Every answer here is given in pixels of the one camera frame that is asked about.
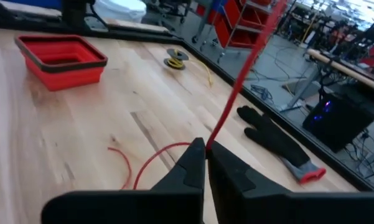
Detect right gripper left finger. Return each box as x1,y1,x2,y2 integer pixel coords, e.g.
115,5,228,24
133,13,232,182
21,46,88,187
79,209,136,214
40,138,207,224

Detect metal shelf rack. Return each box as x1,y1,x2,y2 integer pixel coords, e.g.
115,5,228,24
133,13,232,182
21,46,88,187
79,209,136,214
191,0,289,65

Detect red collapsible container black rim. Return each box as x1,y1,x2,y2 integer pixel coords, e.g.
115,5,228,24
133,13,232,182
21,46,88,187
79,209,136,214
13,34,109,92

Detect black aluminium table frame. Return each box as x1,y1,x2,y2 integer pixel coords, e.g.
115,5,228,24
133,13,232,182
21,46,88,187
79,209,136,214
0,12,374,192

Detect wooden neighbouring table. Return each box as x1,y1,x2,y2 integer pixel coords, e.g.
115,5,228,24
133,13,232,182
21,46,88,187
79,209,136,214
307,47,374,96

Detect blue coiled floor cable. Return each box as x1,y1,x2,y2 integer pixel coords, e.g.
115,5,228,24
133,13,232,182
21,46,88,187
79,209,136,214
250,83,273,102

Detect black work glove red cuff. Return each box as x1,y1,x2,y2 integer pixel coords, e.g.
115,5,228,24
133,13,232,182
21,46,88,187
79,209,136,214
236,105,327,185

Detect red wire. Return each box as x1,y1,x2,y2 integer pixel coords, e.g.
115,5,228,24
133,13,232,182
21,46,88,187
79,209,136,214
106,0,289,191

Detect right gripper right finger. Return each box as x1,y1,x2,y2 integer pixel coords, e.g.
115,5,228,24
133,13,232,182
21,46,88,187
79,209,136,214
206,141,374,224

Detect yellow wire on black spool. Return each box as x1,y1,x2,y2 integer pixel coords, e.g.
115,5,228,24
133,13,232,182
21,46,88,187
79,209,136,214
162,47,214,88

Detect black mesh-top computer case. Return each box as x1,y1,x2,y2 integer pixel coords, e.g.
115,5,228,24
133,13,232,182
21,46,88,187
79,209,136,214
301,92,374,154

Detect white trash bin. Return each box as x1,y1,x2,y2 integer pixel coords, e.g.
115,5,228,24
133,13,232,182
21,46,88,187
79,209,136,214
94,0,147,23

